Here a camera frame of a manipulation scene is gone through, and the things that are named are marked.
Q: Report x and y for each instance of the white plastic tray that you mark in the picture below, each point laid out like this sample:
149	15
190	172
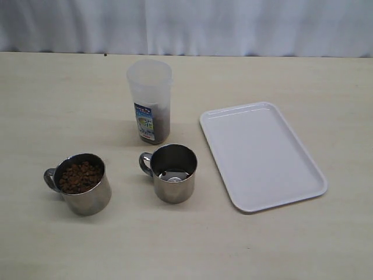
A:
260	158

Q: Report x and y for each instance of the steel mug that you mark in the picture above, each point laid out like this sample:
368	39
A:
82	182
172	167

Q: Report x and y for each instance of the white curtain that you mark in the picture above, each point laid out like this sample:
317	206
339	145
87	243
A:
196	28

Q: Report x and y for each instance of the clear plastic container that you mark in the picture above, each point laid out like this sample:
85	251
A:
150	85

